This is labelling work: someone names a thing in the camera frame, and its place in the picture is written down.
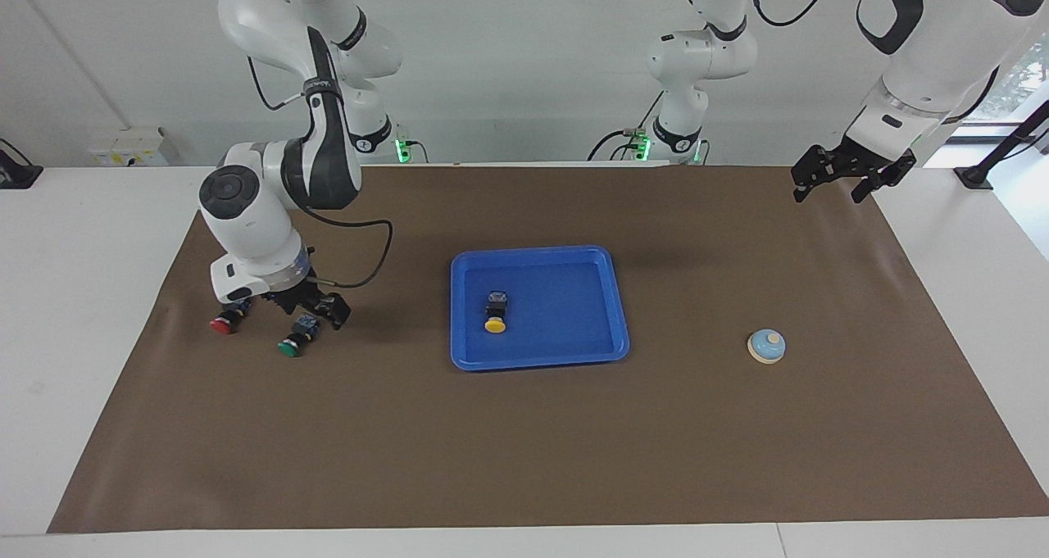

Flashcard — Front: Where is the green push button switch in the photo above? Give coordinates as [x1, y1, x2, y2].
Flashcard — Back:
[277, 313, 322, 358]

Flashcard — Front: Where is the light blue desk bell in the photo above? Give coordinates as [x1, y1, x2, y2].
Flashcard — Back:
[747, 329, 788, 365]

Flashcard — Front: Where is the black base cable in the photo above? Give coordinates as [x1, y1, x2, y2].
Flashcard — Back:
[587, 91, 661, 164]

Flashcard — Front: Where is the black camera stand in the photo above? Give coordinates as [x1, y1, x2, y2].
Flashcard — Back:
[953, 99, 1049, 192]

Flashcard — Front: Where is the brown table mat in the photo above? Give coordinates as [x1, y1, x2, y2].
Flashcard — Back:
[47, 165, 1049, 534]

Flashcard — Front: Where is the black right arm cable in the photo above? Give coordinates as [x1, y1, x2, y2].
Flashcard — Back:
[246, 50, 394, 290]

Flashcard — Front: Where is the window with greenery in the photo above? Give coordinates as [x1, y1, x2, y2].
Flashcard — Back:
[979, 38, 1049, 125]

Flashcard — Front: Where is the red push button switch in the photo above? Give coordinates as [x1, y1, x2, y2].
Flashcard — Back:
[209, 296, 253, 335]

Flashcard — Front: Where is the black stand base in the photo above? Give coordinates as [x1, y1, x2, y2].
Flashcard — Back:
[0, 138, 43, 190]

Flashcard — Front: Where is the white wall outlet box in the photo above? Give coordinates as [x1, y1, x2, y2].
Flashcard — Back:
[89, 126, 170, 167]

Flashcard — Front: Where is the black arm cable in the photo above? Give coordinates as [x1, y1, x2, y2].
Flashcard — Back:
[246, 50, 394, 290]
[747, 0, 1005, 125]

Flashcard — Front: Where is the yellow push button switch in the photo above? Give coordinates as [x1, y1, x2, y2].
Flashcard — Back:
[484, 290, 511, 334]

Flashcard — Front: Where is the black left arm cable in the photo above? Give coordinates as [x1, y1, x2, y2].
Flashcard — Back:
[747, 0, 1005, 125]

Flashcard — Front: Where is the blue plastic tray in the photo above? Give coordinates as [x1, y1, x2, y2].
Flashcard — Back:
[449, 245, 631, 372]

